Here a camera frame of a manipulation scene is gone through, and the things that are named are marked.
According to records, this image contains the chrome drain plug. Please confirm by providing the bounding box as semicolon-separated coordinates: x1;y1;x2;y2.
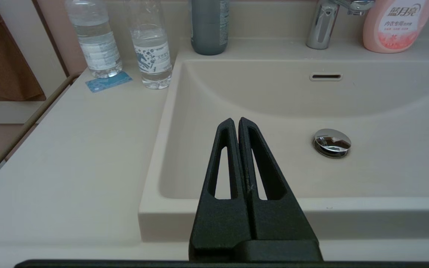
312;128;352;159

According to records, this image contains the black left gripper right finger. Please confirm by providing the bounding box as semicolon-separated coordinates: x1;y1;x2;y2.
238;117;318;241

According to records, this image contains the clear water bottle patterned label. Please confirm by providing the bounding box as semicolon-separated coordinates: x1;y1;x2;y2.
125;0;173;90

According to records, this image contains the beige ceramic sink basin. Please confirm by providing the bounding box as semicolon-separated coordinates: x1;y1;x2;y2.
138;56;429;243

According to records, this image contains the grey pump bottle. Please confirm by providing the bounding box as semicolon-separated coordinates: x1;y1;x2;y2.
190;0;230;56

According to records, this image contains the blue card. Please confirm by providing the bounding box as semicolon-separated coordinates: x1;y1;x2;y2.
85;70;133;93

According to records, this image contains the clear water bottle plain label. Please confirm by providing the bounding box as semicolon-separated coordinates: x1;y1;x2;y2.
65;0;123;79

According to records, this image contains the chrome faucet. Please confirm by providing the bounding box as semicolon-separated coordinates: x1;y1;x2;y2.
305;0;375;50

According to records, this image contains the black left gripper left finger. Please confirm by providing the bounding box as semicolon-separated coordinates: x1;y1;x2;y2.
189;118;252;261

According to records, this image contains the pink soap pump bottle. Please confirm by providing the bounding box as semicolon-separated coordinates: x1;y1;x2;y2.
362;0;429;54

